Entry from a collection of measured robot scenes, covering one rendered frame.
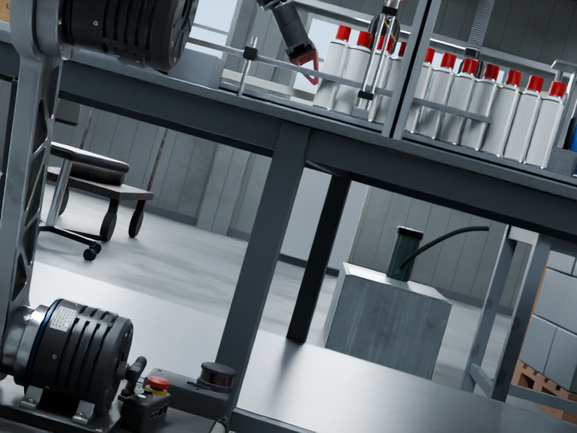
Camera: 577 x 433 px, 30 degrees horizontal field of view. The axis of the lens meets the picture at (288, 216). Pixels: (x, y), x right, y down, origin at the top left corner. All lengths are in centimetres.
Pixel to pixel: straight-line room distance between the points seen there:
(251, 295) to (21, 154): 75
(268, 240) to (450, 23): 870
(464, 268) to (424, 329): 582
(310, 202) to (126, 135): 238
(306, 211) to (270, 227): 706
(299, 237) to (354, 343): 441
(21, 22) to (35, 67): 10
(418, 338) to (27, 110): 354
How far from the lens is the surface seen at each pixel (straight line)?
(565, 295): 528
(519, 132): 255
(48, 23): 142
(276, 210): 215
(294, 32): 259
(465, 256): 1068
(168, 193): 1069
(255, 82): 265
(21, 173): 157
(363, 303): 485
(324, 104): 256
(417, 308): 487
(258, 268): 215
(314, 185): 921
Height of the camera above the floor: 70
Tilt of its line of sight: 2 degrees down
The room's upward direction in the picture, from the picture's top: 16 degrees clockwise
